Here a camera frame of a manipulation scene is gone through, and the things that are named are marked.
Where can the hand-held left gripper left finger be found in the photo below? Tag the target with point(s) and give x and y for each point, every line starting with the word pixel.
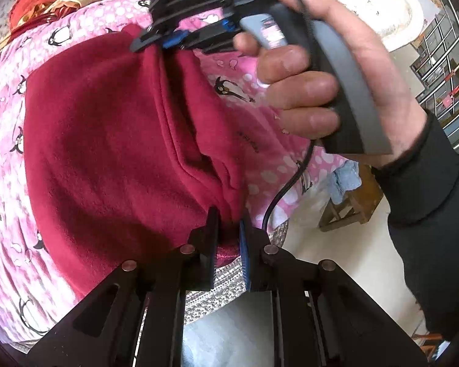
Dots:
pixel 210 244

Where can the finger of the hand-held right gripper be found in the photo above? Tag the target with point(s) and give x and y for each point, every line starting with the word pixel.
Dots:
pixel 149 40
pixel 210 44

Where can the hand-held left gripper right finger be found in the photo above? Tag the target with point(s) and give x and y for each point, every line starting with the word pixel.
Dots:
pixel 246 252

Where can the dark red fleece sweater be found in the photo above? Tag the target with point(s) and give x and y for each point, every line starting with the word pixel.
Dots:
pixel 99 141

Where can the person's right forearm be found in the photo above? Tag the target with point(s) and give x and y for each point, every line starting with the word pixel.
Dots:
pixel 432 218

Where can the person's right hand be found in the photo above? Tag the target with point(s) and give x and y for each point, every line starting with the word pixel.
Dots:
pixel 298 84

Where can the silver woven bed edge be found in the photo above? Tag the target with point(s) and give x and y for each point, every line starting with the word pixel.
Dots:
pixel 229 286

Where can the pink penguin print blanket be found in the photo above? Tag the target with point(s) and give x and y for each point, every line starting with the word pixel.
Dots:
pixel 99 11

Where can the light blue cloth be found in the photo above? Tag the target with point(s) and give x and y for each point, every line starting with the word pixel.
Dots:
pixel 344 177

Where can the white ornate chair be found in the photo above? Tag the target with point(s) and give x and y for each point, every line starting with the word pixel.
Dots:
pixel 371 4

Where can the wooden stool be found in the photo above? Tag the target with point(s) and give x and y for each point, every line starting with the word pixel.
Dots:
pixel 352 206

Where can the red heart-shaped pillow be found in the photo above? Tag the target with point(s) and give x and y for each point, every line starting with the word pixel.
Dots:
pixel 42 0

